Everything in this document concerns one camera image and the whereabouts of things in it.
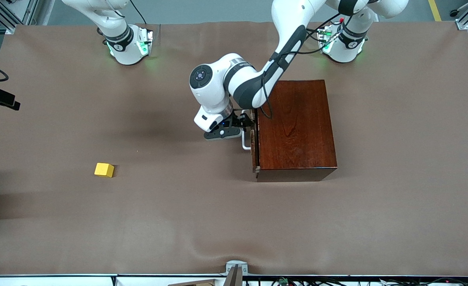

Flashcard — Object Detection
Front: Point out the wooden drawer with white handle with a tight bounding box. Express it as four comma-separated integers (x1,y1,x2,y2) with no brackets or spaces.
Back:
241,109,261,172

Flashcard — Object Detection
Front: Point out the yellow wooden block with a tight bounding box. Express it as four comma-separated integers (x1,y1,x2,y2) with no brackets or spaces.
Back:
94,163,115,178

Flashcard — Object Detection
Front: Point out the dark brown wooden cabinet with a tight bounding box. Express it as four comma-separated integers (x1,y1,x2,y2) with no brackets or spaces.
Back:
256,80,338,182

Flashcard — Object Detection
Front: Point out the brown table cover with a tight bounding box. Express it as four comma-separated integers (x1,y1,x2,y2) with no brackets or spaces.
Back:
0,21,468,276

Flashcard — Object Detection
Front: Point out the tan cardboard piece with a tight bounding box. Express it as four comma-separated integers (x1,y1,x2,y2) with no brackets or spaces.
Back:
168,279,217,286

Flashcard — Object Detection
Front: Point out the yellow floor tape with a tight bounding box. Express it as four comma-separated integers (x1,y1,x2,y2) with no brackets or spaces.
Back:
428,0,443,21

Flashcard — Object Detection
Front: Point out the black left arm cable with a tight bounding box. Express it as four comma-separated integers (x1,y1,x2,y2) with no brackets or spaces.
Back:
260,14,342,120

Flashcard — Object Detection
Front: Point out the black base power cable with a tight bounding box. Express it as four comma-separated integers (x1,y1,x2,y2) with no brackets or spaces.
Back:
128,0,147,25

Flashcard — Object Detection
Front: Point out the grey metal mounting bracket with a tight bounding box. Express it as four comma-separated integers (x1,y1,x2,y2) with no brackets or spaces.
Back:
223,260,249,286

